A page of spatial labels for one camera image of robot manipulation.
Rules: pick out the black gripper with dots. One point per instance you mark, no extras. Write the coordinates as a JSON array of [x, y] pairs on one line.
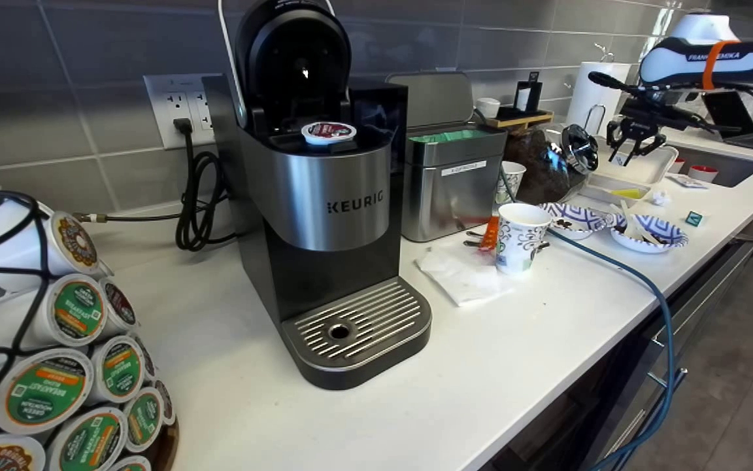
[[647, 114]]

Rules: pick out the beige clamshell tray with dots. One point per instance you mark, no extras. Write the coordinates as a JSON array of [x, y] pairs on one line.
[[653, 167]]

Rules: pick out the crumpled white tissue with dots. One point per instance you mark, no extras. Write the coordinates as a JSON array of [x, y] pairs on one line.
[[661, 198]]

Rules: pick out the white paper towel roll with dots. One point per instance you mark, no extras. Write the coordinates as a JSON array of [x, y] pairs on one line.
[[590, 93]]

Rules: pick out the striped bowl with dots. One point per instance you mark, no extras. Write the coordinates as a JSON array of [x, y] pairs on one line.
[[661, 231]]

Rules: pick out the steel sink basin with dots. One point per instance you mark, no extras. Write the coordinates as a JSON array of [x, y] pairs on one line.
[[725, 167]]

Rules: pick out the blue patterned paper plate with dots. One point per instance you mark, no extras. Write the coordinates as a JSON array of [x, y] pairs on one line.
[[574, 219]]

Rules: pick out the wooden box holder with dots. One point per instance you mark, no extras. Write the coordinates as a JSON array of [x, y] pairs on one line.
[[521, 121]]

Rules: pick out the black cylinder device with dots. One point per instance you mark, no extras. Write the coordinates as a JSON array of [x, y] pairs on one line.
[[530, 95]]

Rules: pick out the white paper cup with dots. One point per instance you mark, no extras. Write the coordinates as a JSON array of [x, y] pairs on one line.
[[513, 181]]

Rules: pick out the white patterned mug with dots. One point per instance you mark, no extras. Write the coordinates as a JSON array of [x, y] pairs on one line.
[[521, 238]]

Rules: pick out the orange packet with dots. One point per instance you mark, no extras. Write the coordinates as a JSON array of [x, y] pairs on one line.
[[491, 233]]

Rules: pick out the stainless steel box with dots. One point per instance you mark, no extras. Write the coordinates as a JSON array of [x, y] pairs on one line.
[[446, 191]]

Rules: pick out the white paper napkin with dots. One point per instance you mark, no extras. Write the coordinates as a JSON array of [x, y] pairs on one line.
[[463, 278]]

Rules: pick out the coffee pod red white lid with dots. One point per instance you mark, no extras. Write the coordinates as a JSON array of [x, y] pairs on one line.
[[329, 133]]

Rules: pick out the black silver Keurig coffee machine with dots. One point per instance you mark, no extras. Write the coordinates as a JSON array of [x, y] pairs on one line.
[[326, 199]]

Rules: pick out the coffee pod dark red lid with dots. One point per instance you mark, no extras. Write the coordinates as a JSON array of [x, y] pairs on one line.
[[121, 304]]

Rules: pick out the coffee pod green lid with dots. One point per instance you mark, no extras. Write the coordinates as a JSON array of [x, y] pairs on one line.
[[89, 444], [143, 419], [78, 310], [41, 393], [121, 369]]

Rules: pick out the white wall outlet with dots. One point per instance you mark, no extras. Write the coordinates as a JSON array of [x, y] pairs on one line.
[[164, 101]]

